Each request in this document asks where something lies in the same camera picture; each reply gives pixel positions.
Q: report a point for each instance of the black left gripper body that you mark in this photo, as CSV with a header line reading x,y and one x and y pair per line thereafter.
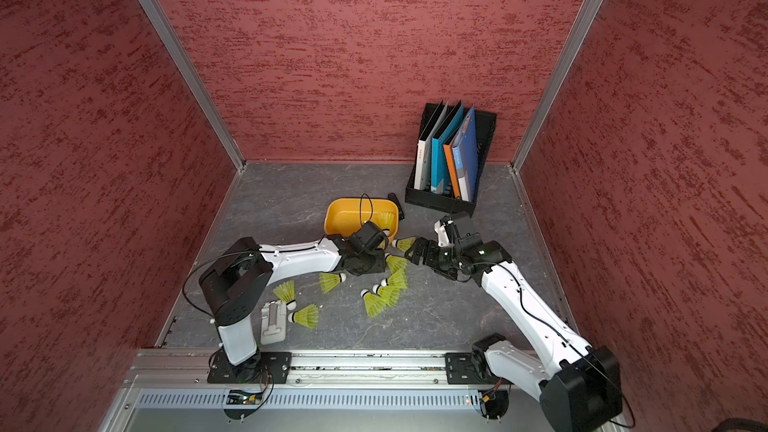
x,y
371,262

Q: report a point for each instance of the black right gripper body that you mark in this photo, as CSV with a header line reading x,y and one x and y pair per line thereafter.
x,y
444,259

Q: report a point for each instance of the yellow shuttlecock one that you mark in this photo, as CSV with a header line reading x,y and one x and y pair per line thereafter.
x,y
404,244

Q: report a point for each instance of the yellow shuttlecock two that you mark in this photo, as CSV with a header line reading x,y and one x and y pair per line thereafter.
x,y
386,221

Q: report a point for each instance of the yellow plastic storage box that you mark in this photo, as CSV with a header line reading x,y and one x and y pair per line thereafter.
x,y
345,216

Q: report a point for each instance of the yellow shuttlecock six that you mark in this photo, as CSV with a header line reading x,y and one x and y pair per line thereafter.
x,y
329,281

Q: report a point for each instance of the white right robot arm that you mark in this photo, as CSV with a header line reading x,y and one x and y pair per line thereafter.
x,y
577,386

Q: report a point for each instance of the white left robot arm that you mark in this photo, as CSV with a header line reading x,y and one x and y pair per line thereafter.
x,y
233,283

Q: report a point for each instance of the yellow shuttlecock five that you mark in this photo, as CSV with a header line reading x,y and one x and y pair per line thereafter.
x,y
396,264

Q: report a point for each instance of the yellow shuttlecock seven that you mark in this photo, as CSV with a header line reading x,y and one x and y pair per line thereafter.
x,y
396,280

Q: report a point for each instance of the yellow shuttlecock eight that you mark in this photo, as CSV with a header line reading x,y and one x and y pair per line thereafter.
x,y
379,299

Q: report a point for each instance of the white book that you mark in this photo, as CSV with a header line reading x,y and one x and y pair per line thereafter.
x,y
433,115

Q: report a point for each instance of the yellow shuttlecock ten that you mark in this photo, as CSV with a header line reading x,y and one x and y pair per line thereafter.
x,y
307,317

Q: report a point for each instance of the yellow shuttlecock nine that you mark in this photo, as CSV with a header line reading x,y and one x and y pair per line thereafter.
x,y
286,293

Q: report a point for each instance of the teal book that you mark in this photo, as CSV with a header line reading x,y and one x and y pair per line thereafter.
x,y
450,119

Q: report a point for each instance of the orange spine book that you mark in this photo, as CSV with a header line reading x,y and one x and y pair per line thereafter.
x,y
448,151

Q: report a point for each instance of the blue folder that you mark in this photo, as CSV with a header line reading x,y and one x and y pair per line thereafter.
x,y
465,157

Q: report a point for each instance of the grey white stapler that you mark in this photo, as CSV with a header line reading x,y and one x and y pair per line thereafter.
x,y
273,323

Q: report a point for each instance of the black file holder rack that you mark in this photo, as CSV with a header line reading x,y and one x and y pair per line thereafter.
x,y
485,128

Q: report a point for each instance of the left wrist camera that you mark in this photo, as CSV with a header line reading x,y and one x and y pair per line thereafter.
x,y
369,237

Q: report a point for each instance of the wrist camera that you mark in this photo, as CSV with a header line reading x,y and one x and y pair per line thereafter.
x,y
457,230
369,237

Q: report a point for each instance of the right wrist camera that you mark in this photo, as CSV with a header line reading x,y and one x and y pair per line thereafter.
x,y
457,230

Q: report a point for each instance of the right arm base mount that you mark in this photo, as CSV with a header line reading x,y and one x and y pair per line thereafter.
x,y
474,369

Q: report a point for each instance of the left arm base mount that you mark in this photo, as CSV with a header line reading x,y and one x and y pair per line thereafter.
x,y
249,369

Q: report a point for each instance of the right aluminium corner post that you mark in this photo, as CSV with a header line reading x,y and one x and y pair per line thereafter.
x,y
574,41

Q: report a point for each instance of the aluminium corner post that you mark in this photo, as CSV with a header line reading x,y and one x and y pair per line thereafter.
x,y
164,29
574,41

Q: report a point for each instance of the left aluminium corner post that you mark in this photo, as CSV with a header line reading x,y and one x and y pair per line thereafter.
x,y
164,29

